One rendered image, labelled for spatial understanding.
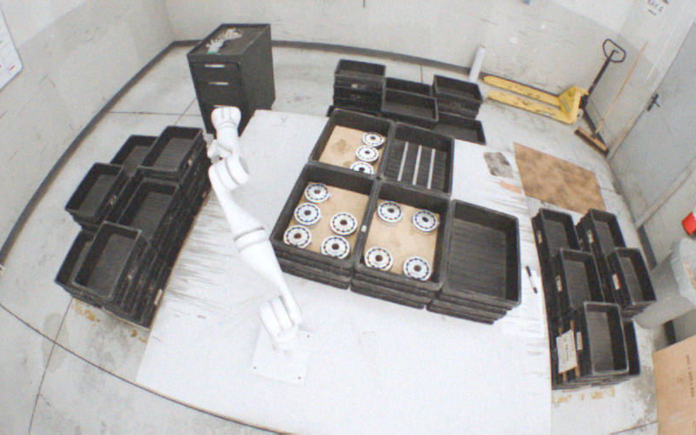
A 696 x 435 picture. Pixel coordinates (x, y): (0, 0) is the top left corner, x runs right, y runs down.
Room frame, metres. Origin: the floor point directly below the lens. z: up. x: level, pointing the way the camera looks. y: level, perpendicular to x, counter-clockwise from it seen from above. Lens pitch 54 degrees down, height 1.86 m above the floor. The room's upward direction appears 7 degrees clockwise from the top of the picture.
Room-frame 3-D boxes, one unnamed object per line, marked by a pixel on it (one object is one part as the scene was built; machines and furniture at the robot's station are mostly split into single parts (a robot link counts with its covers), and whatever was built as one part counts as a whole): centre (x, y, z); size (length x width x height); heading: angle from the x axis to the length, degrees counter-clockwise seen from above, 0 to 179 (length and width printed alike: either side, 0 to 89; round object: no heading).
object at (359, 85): (2.39, 0.04, 0.37); 0.40 x 0.30 x 0.45; 87
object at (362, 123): (1.10, 0.01, 0.87); 0.40 x 0.30 x 0.11; 170
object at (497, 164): (1.35, -0.82, 0.71); 0.22 x 0.19 x 0.01; 177
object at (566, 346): (0.35, -1.25, 0.41); 0.31 x 0.02 x 0.16; 177
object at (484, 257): (0.61, -0.51, 0.87); 0.40 x 0.30 x 0.11; 170
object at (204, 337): (0.73, -0.12, 0.35); 1.60 x 1.60 x 0.70; 87
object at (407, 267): (0.54, -0.26, 0.86); 0.10 x 0.10 x 0.01
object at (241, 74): (2.24, 1.05, 0.45); 0.60 x 0.45 x 0.90; 177
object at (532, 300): (0.51, -0.79, 0.70); 0.33 x 0.23 x 0.01; 177
